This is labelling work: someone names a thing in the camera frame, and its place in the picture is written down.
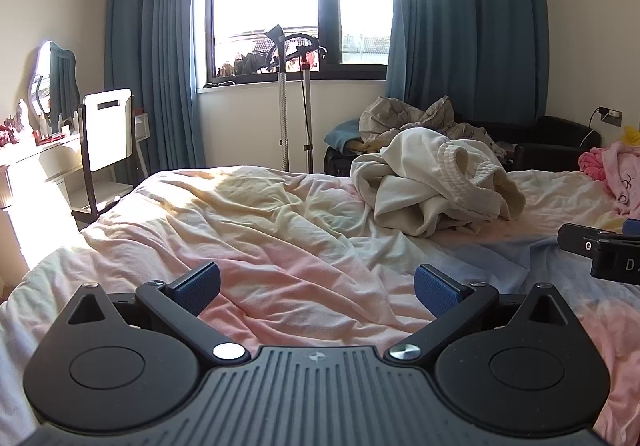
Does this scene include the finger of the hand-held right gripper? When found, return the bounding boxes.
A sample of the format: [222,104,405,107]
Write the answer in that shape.
[557,218,640,258]

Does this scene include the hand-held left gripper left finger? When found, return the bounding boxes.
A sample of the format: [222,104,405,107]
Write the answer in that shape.
[66,261,251,363]

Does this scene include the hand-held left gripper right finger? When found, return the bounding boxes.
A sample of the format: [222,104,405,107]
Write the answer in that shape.
[384,263,577,365]

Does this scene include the cream white sweatshirt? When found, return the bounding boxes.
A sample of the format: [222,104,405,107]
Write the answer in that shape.
[350,129,527,238]

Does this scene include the pink garment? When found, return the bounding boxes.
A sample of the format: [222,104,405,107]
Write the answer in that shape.
[577,139,640,222]

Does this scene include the black sofa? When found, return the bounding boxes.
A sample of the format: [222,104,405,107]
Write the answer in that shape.
[454,115,602,173]

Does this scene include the bed with pastel sheet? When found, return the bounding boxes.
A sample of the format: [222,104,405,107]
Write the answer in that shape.
[0,165,640,446]

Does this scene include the black suitcase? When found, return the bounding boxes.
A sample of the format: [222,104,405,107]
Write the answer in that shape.
[323,146,372,178]

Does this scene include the beige crumpled blanket pile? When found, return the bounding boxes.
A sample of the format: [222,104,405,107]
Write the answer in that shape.
[359,95,509,163]

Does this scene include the teal cloth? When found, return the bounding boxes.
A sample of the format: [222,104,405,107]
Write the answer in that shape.
[326,120,364,152]

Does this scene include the white backed chair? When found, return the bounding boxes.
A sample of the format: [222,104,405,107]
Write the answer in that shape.
[70,87,151,228]

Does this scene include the white dressing table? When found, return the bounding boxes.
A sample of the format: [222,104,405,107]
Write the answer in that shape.
[0,130,85,288]

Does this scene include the group of cosmetic bottles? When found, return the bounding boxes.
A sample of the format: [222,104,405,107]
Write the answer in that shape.
[34,110,81,139]

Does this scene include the garment steamer stand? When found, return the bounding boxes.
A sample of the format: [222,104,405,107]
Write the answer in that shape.
[264,24,329,175]

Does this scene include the red and white figurines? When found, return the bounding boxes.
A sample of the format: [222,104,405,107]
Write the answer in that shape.
[0,98,36,148]

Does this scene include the dark framed window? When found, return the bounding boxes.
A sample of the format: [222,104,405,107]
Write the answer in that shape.
[204,0,397,83]

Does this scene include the black charger cable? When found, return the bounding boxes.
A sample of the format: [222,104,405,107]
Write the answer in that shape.
[575,108,609,150]

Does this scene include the wavy frame mirror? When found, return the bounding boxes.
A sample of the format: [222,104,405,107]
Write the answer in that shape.
[27,40,82,128]

